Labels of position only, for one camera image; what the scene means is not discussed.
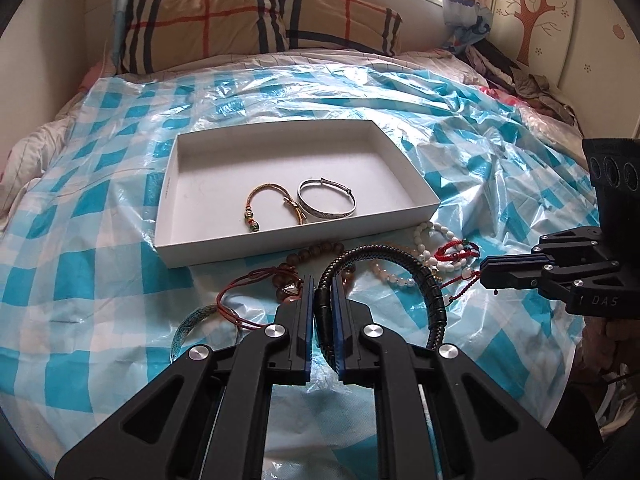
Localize light blue glass bangle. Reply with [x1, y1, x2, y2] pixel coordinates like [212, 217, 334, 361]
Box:
[170, 304, 221, 363]

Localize gold braided cord bracelet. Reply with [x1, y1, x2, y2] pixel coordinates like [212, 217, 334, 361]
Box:
[243, 181, 307, 233]

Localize blue checked plastic sheet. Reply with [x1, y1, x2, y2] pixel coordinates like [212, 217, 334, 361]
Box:
[0, 52, 601, 480]

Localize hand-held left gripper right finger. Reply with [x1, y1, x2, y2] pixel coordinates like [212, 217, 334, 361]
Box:
[330, 275, 586, 480]

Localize red string charm bracelet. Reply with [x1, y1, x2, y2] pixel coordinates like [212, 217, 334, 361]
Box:
[432, 241, 483, 306]

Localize cream panel with tree decal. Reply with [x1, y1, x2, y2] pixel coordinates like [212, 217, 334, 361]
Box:
[492, 0, 640, 141]

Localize pile of dark clothes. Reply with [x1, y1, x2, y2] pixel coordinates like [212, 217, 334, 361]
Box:
[450, 40, 583, 126]

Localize silver metal bangle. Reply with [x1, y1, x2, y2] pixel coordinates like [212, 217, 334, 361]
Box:
[297, 176, 359, 221]

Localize white shallow cardboard box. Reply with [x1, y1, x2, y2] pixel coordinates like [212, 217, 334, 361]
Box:
[153, 119, 442, 268]

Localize thin red cord bracelet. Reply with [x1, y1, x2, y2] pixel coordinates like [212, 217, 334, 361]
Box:
[216, 266, 306, 332]

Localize pink and blue curtain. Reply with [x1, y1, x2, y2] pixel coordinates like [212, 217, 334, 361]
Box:
[441, 0, 501, 53]

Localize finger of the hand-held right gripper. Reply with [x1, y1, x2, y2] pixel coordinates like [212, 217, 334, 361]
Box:
[481, 226, 608, 273]
[479, 262, 623, 306]

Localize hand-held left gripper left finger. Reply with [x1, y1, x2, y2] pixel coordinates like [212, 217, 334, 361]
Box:
[55, 273, 316, 480]

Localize black braided leather bracelet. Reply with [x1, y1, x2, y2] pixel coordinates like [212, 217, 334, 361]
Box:
[312, 244, 447, 361]

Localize white oval bead bracelet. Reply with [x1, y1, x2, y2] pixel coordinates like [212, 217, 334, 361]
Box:
[412, 221, 458, 268]

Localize pink round bead bracelet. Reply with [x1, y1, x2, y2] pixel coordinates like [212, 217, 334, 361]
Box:
[345, 259, 426, 291]

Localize brown wooden bead bracelet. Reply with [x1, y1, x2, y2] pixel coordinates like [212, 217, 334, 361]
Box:
[274, 241, 358, 306]

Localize beige plaid pillow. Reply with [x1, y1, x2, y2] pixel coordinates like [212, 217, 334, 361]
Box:
[121, 0, 403, 75]

